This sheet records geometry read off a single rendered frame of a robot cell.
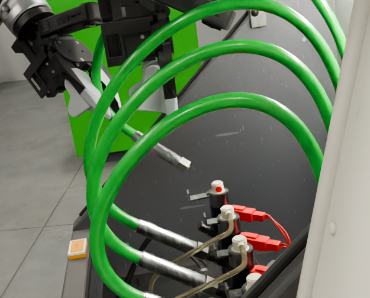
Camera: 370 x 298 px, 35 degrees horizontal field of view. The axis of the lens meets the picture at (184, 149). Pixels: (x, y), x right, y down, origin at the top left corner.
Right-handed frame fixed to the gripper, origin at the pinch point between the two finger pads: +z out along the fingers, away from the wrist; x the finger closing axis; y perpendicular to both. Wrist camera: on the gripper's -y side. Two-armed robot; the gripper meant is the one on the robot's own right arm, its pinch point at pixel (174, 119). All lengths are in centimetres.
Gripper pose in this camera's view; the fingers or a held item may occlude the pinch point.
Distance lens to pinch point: 76.7
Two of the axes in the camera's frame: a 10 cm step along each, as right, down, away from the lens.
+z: 1.3, 9.3, 3.4
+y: -9.9, 1.6, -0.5
